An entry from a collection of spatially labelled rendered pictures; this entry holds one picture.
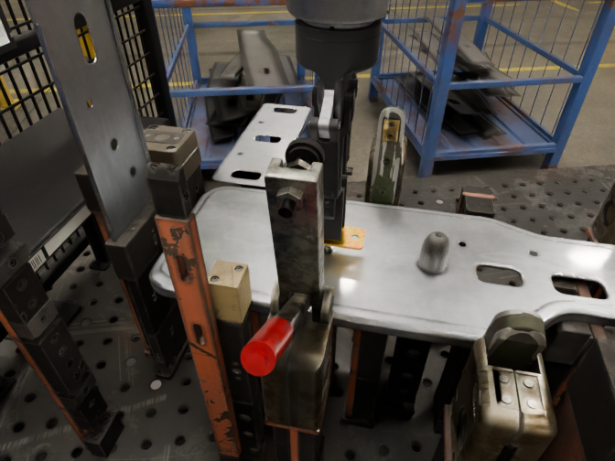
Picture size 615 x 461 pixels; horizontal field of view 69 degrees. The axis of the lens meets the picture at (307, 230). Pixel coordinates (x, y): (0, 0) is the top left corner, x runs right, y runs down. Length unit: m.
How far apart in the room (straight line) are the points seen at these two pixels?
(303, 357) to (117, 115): 0.37
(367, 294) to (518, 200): 0.82
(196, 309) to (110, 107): 0.27
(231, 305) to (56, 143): 0.47
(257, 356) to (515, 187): 1.12
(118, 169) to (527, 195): 1.02
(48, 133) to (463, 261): 0.67
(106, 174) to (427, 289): 0.40
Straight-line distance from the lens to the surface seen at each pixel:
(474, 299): 0.53
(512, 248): 0.61
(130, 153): 0.62
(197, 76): 3.41
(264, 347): 0.28
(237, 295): 0.43
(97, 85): 0.57
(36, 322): 0.57
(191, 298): 0.43
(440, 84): 2.31
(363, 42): 0.40
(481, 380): 0.38
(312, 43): 0.40
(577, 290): 0.62
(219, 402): 0.57
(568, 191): 1.38
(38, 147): 0.82
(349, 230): 0.54
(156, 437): 0.78
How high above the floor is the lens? 1.37
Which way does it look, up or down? 39 degrees down
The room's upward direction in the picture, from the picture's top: straight up
